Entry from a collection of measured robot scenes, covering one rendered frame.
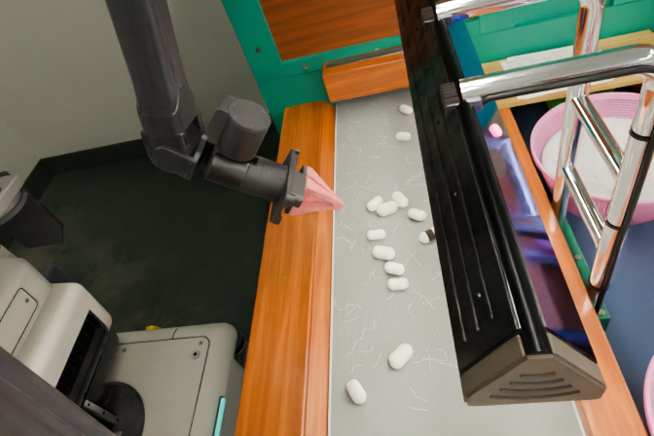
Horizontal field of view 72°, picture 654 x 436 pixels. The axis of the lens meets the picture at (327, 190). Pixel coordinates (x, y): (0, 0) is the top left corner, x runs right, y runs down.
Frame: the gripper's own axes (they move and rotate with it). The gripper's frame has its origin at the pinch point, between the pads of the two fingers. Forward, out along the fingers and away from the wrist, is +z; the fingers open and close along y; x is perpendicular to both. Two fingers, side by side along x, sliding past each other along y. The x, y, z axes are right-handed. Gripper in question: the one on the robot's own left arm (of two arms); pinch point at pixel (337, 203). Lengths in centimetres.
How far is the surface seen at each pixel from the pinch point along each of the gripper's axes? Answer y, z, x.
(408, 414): -26.5, 12.9, 4.9
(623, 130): 18, 45, -23
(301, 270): -4.5, -0.2, 12.5
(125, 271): 61, -32, 140
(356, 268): -3.7, 8.1, 8.7
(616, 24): 42, 46, -32
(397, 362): -20.7, 11.2, 3.8
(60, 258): 73, -62, 165
